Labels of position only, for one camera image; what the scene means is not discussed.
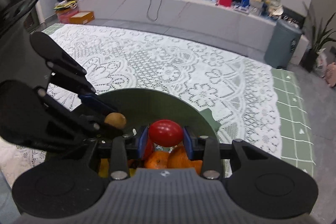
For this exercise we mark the green potted plant right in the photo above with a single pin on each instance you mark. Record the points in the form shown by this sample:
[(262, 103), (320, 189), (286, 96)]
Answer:
[(319, 34)]

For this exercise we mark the red cherry tomato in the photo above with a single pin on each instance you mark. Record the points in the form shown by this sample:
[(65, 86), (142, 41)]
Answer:
[(149, 149), (165, 133)]

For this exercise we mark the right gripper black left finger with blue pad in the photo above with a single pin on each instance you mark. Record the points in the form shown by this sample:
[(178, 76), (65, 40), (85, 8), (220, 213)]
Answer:
[(120, 150)]

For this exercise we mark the large orange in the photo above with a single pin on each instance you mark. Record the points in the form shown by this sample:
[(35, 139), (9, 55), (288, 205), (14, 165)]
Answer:
[(178, 159)]

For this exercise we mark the green checked table mat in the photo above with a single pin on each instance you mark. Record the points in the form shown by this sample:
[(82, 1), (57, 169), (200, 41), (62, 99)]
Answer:
[(295, 130)]

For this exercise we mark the grey blue trash bin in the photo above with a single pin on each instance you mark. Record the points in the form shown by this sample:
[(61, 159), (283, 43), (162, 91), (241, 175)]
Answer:
[(282, 45)]

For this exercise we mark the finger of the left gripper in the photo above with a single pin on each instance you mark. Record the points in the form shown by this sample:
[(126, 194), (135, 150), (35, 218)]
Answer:
[(68, 74), (52, 118)]

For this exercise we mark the yellow lemon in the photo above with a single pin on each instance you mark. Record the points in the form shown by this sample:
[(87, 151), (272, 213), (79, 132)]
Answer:
[(104, 168)]

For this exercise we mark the orange cardboard box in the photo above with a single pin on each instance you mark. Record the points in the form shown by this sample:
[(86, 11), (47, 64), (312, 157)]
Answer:
[(82, 17)]

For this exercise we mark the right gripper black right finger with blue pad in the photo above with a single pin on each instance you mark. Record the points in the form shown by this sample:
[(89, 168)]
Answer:
[(239, 153)]

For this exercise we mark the white marble tv console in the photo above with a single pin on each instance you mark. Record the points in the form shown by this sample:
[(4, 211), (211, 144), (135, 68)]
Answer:
[(195, 20)]

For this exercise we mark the stack of books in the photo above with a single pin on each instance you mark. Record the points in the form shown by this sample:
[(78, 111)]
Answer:
[(65, 10)]

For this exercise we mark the white lace tablecloth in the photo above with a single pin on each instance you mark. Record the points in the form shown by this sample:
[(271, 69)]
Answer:
[(238, 90)]

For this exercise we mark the green colander bowl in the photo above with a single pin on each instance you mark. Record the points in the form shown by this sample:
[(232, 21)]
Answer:
[(141, 107)]

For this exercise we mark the brown kiwi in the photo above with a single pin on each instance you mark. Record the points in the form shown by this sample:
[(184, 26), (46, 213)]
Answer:
[(116, 120)]

